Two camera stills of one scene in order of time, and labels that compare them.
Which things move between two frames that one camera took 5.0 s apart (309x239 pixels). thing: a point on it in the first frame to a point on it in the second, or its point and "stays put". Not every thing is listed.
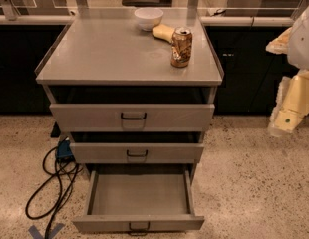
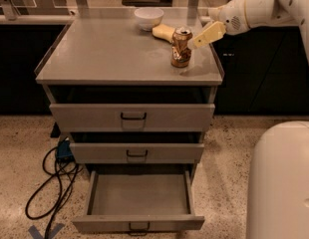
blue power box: x=64 y=151 stays put
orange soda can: x=181 y=47 stays put
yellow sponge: x=163 y=31 stays put
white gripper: x=302 y=47 to x=230 y=17
